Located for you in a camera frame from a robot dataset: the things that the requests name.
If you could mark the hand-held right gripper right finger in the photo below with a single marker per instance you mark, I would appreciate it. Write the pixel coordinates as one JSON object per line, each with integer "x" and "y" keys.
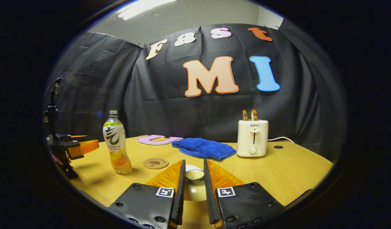
{"x": 209, "y": 200}

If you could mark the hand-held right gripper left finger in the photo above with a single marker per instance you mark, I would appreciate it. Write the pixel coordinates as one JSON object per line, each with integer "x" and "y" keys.
{"x": 180, "y": 197}

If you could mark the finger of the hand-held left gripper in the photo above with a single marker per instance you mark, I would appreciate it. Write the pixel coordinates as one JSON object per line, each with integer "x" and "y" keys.
{"x": 87, "y": 147}
{"x": 73, "y": 137}

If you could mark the cream teacup lid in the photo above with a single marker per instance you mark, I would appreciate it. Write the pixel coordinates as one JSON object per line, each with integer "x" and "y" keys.
{"x": 195, "y": 190}

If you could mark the clear water bottle white label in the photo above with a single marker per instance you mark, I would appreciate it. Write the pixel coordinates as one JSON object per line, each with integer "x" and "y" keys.
{"x": 114, "y": 136}

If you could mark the cream teacup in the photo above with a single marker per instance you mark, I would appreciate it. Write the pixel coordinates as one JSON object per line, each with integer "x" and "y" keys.
{"x": 190, "y": 166}

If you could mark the round cork coaster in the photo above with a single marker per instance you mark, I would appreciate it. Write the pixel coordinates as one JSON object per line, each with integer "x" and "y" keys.
{"x": 155, "y": 163}

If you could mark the blue towel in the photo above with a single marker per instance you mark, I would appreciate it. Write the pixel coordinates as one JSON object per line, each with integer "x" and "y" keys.
{"x": 205, "y": 148}

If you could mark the pink paper cutout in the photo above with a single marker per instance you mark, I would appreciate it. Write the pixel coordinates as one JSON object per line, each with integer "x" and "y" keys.
{"x": 147, "y": 140}

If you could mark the black backdrop cloth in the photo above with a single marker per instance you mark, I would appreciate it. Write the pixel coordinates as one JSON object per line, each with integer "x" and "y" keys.
{"x": 96, "y": 79}

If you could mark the white toaster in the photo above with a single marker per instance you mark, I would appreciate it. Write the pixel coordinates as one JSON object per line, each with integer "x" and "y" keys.
{"x": 252, "y": 140}

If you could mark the toast slice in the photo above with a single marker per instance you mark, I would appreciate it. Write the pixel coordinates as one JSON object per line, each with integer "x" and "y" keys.
{"x": 245, "y": 115}
{"x": 254, "y": 115}

